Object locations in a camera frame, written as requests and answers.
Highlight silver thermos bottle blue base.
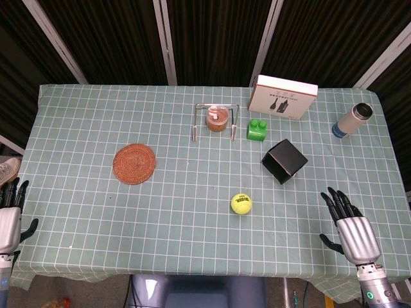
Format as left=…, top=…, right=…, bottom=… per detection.
left=331, top=102, right=374, bottom=139

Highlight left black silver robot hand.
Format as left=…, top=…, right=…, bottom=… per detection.
left=0, top=177, right=40, bottom=256

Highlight black open cardboard box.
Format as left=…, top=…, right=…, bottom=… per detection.
left=260, top=138, right=309, bottom=185

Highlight metal wire stand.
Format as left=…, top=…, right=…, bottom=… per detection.
left=191, top=102, right=241, bottom=142

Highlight white product box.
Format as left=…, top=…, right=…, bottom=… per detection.
left=247, top=74, right=319, bottom=121

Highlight grey sneaker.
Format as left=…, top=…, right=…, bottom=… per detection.
left=0, top=157, right=22, bottom=187

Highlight round woven brown coaster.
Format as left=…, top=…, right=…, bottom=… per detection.
left=112, top=143, right=157, bottom=185

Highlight green toy building block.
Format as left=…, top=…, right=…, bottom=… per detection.
left=246, top=119, right=268, bottom=141

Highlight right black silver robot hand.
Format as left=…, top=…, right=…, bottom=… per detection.
left=319, top=187, right=382, bottom=266

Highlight yellow tennis ball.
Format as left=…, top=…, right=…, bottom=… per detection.
left=230, top=192, right=253, bottom=216

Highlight clear plastic jar brown contents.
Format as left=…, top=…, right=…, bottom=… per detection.
left=205, top=105, right=230, bottom=132

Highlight green checked tablecloth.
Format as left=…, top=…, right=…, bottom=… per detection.
left=9, top=83, right=410, bottom=304

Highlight orange plastic bag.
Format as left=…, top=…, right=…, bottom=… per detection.
left=41, top=297, right=72, bottom=308

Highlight white partition post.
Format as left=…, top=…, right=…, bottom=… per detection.
left=249, top=0, right=281, bottom=88
left=21, top=0, right=89, bottom=85
left=354, top=30, right=411, bottom=89
left=152, top=0, right=178, bottom=86
left=0, top=134, right=26, bottom=157

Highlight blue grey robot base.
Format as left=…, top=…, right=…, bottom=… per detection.
left=130, top=275, right=267, bottom=308

